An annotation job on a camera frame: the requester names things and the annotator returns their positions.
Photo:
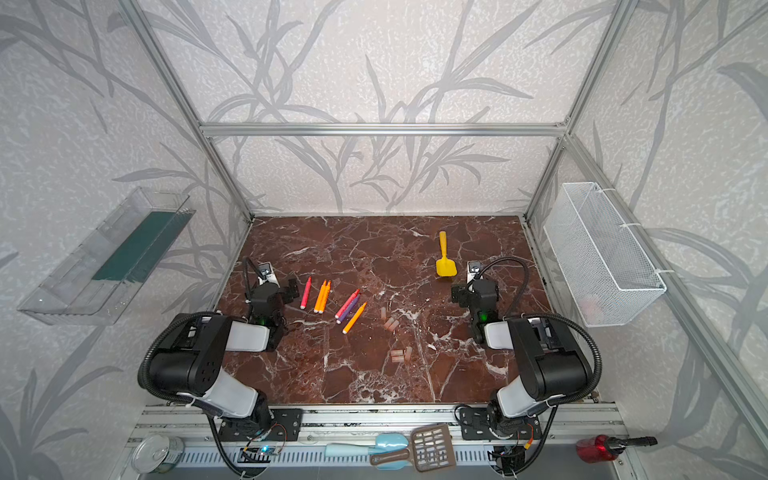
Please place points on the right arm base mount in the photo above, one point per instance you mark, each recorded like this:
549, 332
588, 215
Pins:
479, 423

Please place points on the orange highlighter right of pair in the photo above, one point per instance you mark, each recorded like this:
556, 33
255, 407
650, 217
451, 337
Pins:
324, 299

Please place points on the pink highlighter middle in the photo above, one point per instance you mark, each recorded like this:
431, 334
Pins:
343, 309

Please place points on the silver tape roll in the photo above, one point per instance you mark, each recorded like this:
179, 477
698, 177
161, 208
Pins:
157, 453

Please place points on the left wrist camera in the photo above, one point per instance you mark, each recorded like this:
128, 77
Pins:
266, 274

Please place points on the orange highlighter of pair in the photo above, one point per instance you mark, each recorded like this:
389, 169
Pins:
324, 299
320, 297

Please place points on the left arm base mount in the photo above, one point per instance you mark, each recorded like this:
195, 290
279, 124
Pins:
280, 425

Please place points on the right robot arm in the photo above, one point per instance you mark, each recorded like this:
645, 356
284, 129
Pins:
557, 360

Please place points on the light blue brush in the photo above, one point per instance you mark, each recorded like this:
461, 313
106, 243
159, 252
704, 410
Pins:
384, 443

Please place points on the yellow plastic scoop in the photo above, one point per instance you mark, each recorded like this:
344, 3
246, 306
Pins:
445, 267

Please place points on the pink highlighter far left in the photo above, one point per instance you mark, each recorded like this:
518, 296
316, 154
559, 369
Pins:
306, 293

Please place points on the brown slotted litter scoop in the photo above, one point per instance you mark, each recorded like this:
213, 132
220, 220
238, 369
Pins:
430, 448

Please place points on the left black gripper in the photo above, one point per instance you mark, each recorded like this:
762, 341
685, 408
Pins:
274, 288

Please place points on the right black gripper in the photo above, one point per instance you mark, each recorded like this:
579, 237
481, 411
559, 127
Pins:
471, 290

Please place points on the orange highlighter lone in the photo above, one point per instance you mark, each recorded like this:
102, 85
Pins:
354, 319

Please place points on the pink highlighter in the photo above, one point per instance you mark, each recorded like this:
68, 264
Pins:
306, 293
343, 309

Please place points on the white wire basket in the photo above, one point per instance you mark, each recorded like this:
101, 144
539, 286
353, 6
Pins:
609, 275

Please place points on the red bottle black nozzle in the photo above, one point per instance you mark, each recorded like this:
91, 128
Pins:
603, 448

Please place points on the orange highlighter left of pair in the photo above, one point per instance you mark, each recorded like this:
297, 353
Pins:
320, 297

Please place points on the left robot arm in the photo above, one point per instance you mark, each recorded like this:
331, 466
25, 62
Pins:
184, 364

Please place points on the aluminium front rail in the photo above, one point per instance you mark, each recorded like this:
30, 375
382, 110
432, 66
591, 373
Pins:
360, 424

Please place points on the purple highlighter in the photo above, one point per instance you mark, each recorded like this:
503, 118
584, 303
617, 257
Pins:
350, 308

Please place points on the clear plastic wall tray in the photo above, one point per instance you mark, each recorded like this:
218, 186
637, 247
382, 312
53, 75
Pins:
95, 283

